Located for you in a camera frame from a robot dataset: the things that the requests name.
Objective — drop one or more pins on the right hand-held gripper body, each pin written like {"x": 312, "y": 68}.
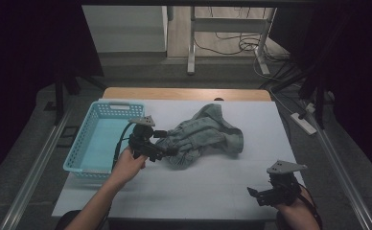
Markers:
{"x": 286, "y": 188}

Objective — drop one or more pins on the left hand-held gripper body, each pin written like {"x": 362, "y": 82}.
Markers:
{"x": 141, "y": 139}

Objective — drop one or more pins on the light blue plastic basket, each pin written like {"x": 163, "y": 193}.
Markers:
{"x": 101, "y": 140}

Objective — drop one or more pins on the grey-green denim garment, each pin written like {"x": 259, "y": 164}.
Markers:
{"x": 203, "y": 134}

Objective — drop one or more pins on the person's right hand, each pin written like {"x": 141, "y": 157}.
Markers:
{"x": 297, "y": 215}

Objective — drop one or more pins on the person's left hand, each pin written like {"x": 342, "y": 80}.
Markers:
{"x": 128, "y": 167}

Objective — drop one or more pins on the wooden table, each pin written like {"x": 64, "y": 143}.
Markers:
{"x": 174, "y": 93}

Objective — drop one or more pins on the white foam table mat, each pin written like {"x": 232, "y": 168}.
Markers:
{"x": 206, "y": 185}

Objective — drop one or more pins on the white power strip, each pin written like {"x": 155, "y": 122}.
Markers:
{"x": 305, "y": 125}

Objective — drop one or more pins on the dark table grommet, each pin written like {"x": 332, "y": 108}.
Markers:
{"x": 218, "y": 99}

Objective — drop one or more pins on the black plug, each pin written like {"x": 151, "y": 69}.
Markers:
{"x": 302, "y": 115}

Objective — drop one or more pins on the white cabinet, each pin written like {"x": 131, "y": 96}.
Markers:
{"x": 126, "y": 28}

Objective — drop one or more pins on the dark curtain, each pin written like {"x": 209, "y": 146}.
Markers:
{"x": 21, "y": 64}
{"x": 360, "y": 64}

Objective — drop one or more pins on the aluminium floor rail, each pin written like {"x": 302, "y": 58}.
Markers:
{"x": 344, "y": 179}
{"x": 34, "y": 177}

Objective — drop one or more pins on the white desk frame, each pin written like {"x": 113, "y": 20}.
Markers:
{"x": 228, "y": 24}

